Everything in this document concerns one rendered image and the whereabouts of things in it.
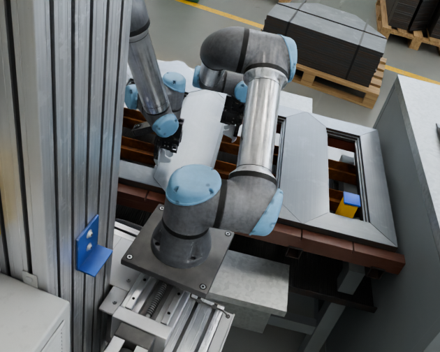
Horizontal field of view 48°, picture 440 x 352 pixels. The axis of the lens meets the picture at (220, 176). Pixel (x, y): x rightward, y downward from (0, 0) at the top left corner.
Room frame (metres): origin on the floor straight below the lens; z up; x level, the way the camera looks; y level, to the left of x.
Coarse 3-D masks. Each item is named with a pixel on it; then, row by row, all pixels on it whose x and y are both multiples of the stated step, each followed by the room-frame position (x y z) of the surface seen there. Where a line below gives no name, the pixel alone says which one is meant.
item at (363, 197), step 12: (132, 84) 1.88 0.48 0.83; (216, 96) 1.92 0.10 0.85; (336, 132) 1.89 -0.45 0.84; (360, 144) 1.83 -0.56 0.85; (216, 156) 1.52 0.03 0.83; (360, 156) 1.75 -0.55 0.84; (360, 168) 1.67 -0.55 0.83; (120, 180) 1.24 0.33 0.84; (360, 180) 1.60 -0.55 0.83; (156, 192) 1.24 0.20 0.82; (360, 192) 1.52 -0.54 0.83; (360, 204) 1.46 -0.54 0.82; (300, 228) 1.24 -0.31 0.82; (312, 228) 1.24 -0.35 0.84; (348, 240) 1.24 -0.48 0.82; (360, 240) 1.24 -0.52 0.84
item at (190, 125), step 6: (186, 120) 1.68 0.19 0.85; (192, 120) 1.69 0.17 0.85; (186, 126) 1.63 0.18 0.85; (192, 126) 1.64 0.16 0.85; (198, 126) 1.65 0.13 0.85; (204, 126) 1.66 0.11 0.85; (210, 126) 1.67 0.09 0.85; (216, 126) 1.68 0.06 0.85; (198, 132) 1.62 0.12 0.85; (204, 132) 1.63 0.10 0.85; (210, 132) 1.64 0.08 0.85; (216, 132) 1.65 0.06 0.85
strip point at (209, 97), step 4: (192, 96) 1.87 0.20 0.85; (196, 96) 1.88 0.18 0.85; (200, 96) 1.88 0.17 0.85; (204, 96) 1.89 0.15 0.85; (208, 96) 1.90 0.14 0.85; (212, 96) 1.91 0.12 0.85; (200, 100) 1.86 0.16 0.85; (204, 100) 1.86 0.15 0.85; (208, 100) 1.87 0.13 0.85; (212, 100) 1.88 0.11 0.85; (216, 100) 1.89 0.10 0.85; (216, 104) 1.85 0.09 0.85; (220, 104) 1.86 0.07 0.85
